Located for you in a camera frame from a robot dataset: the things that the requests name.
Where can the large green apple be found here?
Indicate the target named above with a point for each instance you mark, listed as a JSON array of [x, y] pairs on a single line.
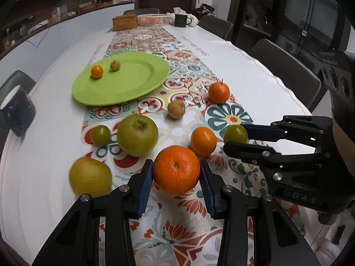
[[137, 135]]

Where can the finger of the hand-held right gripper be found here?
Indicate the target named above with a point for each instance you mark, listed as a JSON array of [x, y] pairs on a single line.
[[249, 151], [263, 133]]

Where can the grey dining chair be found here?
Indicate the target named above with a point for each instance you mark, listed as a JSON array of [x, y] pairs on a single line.
[[285, 69], [141, 11], [216, 26], [14, 81]]

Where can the woven wicker basket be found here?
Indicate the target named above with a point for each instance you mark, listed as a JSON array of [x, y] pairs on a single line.
[[124, 22]]

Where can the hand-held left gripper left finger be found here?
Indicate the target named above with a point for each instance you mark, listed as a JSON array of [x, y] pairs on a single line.
[[145, 189]]

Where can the tangerine with stem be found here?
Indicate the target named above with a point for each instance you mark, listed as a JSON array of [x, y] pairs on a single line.
[[218, 92]]

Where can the medium orange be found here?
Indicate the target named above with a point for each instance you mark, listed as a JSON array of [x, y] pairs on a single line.
[[203, 141]]

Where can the black mug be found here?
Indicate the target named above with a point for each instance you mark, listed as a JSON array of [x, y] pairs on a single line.
[[180, 20]]

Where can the white plush cloth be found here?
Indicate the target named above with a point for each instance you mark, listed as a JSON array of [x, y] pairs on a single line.
[[192, 18]]

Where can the yellow-green apple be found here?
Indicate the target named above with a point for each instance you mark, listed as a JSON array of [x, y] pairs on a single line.
[[90, 176]]

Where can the tiny brown fruit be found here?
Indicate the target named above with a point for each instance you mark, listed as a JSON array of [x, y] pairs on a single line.
[[115, 65]]

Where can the clear container of oranges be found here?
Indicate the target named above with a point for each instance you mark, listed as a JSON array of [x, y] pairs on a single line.
[[154, 19]]

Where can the green plate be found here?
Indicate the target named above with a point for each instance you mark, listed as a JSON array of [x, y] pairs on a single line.
[[130, 77]]

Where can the small green fruit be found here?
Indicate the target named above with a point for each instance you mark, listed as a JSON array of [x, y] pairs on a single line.
[[234, 134], [101, 135]]

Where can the dark mug with white rim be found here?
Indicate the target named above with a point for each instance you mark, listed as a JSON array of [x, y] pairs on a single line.
[[18, 110]]

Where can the large orange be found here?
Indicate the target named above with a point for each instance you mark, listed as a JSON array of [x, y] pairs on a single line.
[[176, 169]]

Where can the tiny orange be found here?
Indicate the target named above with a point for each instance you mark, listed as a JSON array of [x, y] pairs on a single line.
[[97, 71]]

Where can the brown round fruit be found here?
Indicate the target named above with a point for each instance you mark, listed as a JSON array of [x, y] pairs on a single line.
[[176, 109]]

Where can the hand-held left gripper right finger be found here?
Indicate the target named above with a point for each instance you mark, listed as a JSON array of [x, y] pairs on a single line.
[[207, 191]]

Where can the patterned floral table runner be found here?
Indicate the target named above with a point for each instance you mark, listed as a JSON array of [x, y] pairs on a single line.
[[172, 227]]

